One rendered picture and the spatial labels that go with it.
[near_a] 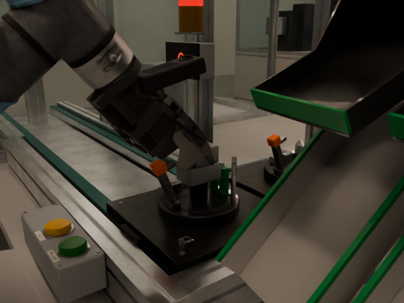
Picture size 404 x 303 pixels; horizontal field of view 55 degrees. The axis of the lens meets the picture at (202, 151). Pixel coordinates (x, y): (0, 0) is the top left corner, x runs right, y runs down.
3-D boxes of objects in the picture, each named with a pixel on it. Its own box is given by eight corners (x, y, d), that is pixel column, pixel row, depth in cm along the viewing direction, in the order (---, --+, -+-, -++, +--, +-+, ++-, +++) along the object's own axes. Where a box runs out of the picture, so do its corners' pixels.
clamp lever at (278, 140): (281, 172, 77) (273, 140, 73) (274, 169, 78) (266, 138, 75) (293, 163, 78) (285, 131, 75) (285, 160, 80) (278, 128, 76)
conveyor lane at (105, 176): (180, 332, 55) (179, 271, 52) (30, 167, 120) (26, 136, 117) (311, 263, 71) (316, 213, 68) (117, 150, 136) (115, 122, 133)
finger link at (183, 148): (194, 186, 62) (155, 148, 58) (217, 157, 64) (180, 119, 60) (204, 189, 60) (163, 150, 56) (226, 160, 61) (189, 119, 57)
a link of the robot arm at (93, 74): (100, 27, 54) (127, 27, 47) (122, 53, 56) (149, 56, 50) (62, 65, 52) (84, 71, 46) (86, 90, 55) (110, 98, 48)
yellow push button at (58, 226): (50, 244, 60) (48, 232, 59) (42, 233, 63) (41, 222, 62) (75, 236, 62) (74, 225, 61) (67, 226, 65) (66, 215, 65)
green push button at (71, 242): (64, 265, 54) (62, 253, 54) (55, 252, 58) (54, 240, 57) (92, 256, 57) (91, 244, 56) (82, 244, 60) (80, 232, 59)
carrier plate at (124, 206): (178, 278, 52) (178, 264, 51) (106, 212, 71) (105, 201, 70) (298, 226, 66) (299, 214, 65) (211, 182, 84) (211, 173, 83)
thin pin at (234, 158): (232, 206, 64) (234, 157, 61) (229, 204, 64) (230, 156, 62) (236, 205, 64) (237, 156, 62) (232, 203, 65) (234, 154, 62)
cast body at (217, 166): (190, 187, 62) (190, 145, 60) (175, 179, 66) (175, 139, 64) (231, 176, 67) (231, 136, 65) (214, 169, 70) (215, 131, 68)
